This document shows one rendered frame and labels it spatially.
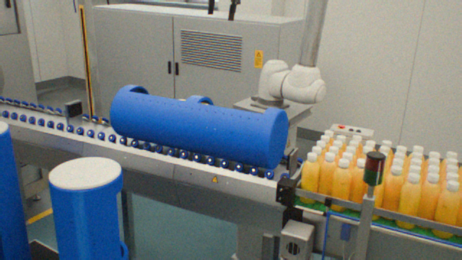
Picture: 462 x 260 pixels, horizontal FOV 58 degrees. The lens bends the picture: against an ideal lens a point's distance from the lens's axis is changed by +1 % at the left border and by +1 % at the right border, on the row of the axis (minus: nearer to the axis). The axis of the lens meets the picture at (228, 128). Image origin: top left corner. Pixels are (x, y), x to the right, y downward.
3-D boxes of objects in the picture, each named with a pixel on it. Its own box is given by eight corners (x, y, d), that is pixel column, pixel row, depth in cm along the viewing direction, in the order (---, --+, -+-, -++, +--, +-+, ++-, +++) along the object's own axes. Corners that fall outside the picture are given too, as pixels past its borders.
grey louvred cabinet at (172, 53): (135, 123, 524) (128, 3, 474) (292, 167, 417) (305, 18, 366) (102, 136, 481) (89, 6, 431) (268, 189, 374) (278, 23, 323)
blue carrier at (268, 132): (142, 130, 244) (143, 81, 237) (285, 160, 209) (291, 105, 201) (109, 141, 219) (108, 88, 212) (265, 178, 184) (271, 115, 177)
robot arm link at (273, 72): (267, 91, 257) (271, 55, 249) (292, 98, 247) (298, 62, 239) (252, 95, 245) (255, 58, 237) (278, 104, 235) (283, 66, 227)
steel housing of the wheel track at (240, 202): (11, 141, 304) (3, 96, 292) (301, 218, 217) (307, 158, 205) (-27, 156, 280) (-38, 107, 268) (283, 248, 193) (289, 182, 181)
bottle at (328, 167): (318, 204, 177) (323, 161, 170) (314, 195, 184) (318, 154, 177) (336, 204, 178) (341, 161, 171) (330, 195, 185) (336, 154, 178)
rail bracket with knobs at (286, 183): (281, 195, 184) (283, 174, 180) (297, 199, 181) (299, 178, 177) (273, 206, 175) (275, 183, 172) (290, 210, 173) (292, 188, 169)
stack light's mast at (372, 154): (361, 191, 148) (367, 149, 142) (380, 195, 145) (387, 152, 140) (358, 198, 143) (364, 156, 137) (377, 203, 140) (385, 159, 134)
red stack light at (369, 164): (365, 162, 144) (367, 152, 143) (385, 166, 142) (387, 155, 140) (362, 169, 139) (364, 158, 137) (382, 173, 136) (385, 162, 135)
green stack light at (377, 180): (363, 175, 146) (365, 162, 144) (382, 179, 143) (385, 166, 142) (360, 183, 140) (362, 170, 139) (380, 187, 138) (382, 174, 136)
